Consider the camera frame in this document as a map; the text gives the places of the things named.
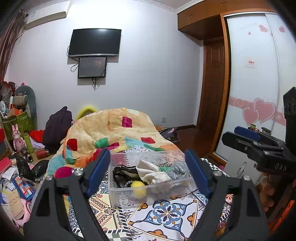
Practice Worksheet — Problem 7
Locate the green knitted cloth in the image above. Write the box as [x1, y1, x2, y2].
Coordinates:
[159, 161, 191, 180]

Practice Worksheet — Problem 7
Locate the white wall air conditioner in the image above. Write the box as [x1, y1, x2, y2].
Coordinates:
[25, 1, 71, 30]

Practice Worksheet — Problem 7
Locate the wooden overhead cabinet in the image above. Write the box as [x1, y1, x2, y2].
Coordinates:
[178, 1, 274, 40]

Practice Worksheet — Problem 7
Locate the clear plastic storage box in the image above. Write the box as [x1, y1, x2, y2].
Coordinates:
[108, 150, 197, 207]

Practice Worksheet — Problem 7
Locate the bag on floor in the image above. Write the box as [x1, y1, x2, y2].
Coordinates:
[155, 125, 180, 144]

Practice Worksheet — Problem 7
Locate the black hat with chain trim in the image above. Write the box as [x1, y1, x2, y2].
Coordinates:
[112, 165, 147, 188]

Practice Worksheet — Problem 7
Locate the yellow plush item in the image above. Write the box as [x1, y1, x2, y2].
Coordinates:
[76, 105, 98, 120]

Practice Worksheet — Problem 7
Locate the black plastic bag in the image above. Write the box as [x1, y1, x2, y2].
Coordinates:
[16, 154, 49, 183]

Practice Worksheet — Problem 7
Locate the dark purple clothing pile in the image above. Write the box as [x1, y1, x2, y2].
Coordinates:
[42, 106, 73, 154]

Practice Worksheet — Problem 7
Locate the white sliding wardrobe door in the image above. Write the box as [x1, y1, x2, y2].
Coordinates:
[215, 11, 296, 163]

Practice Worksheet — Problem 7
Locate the red striped curtain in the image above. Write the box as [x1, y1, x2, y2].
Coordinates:
[1, 8, 28, 82]

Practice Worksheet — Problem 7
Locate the red cushion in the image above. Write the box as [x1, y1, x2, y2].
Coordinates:
[29, 130, 44, 143]

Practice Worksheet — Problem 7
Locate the large black wall television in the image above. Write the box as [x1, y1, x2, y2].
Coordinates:
[68, 28, 121, 57]

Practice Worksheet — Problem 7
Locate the wooden door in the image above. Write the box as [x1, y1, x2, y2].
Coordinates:
[197, 37, 225, 157]

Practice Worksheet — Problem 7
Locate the grey plush toy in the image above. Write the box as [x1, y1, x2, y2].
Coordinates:
[13, 85, 37, 119]

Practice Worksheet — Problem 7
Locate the pink rabbit plush toy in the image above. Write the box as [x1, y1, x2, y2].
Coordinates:
[12, 124, 27, 152]

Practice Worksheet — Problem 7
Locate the green cardboard box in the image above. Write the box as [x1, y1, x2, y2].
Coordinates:
[3, 112, 37, 141]

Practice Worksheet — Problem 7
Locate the green cylindrical bottle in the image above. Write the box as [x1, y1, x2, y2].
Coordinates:
[23, 133, 34, 154]

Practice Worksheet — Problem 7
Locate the red box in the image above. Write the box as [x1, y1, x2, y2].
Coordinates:
[0, 157, 11, 174]

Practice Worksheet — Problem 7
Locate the small black wall monitor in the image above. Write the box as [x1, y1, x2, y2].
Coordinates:
[78, 57, 107, 78]

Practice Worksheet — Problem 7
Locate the person's right hand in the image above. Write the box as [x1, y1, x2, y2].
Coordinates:
[260, 173, 275, 212]

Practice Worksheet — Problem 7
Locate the red thermos flask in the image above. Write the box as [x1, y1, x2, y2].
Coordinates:
[36, 149, 50, 160]

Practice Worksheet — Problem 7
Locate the colourful patchwork quilt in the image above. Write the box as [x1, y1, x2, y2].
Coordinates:
[47, 108, 178, 175]

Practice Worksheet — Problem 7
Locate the cream white cloth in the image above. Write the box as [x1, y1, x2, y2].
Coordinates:
[136, 160, 172, 185]

